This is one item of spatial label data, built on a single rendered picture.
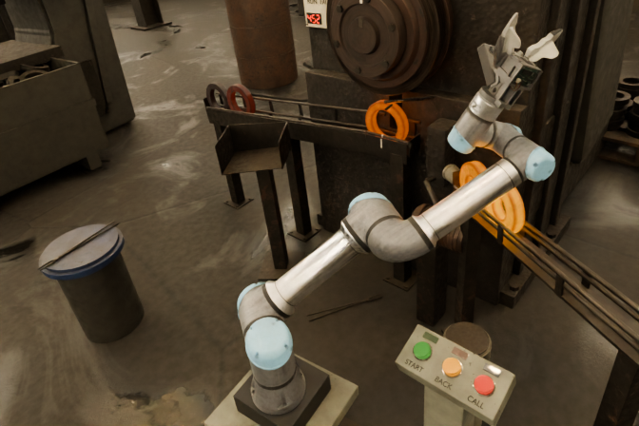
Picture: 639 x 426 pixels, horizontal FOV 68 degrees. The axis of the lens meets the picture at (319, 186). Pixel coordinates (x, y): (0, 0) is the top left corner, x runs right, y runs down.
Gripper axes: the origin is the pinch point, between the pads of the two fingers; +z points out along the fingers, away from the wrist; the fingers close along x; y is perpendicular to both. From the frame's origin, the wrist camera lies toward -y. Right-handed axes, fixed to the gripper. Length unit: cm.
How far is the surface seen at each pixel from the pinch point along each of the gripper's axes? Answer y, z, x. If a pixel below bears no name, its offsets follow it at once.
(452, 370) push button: 49, -63, 12
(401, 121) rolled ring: -43, -57, -17
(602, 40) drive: -58, -10, -102
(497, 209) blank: 10, -49, -20
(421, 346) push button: 41, -66, 15
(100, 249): -50, -143, 77
